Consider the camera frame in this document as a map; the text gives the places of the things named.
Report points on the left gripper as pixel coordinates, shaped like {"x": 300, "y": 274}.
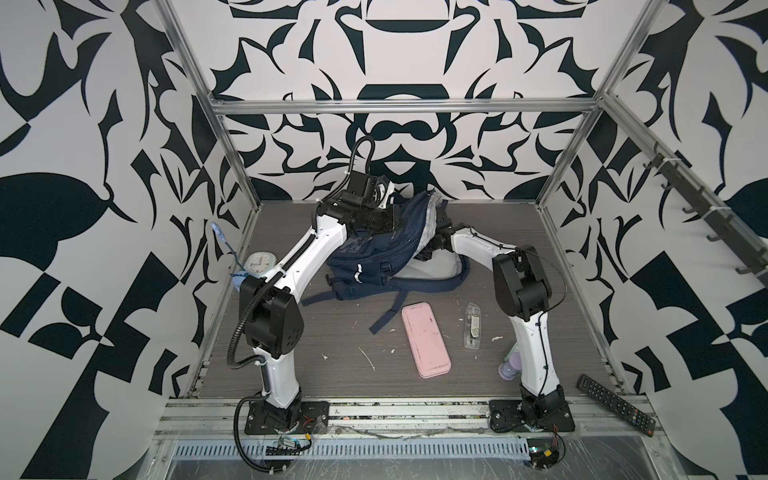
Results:
{"x": 389, "y": 224}

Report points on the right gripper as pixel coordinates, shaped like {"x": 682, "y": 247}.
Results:
{"x": 421, "y": 257}

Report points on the navy blue student backpack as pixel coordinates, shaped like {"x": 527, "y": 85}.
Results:
{"x": 372, "y": 264}

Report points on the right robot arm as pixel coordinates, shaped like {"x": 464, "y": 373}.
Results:
{"x": 523, "y": 292}

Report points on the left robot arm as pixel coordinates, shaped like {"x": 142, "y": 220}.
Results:
{"x": 270, "y": 324}

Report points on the clear plastic pen box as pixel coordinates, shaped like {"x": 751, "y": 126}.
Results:
{"x": 472, "y": 326}

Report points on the white round alarm clock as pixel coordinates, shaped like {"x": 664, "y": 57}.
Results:
{"x": 260, "y": 262}

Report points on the pink pencil case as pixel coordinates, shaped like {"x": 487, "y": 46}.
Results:
{"x": 426, "y": 341}

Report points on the small green circuit board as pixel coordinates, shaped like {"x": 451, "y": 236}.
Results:
{"x": 543, "y": 456}

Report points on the black remote control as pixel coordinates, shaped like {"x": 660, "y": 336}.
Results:
{"x": 615, "y": 404}

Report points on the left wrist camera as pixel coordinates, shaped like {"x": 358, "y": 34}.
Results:
{"x": 377, "y": 192}

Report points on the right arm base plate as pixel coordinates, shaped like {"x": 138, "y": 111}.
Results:
{"x": 507, "y": 416}

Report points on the white slotted cable duct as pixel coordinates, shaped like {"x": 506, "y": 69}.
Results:
{"x": 375, "y": 449}

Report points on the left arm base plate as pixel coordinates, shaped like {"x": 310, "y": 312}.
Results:
{"x": 300, "y": 417}

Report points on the wall hook rack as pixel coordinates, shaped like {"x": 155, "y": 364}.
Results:
{"x": 701, "y": 202}

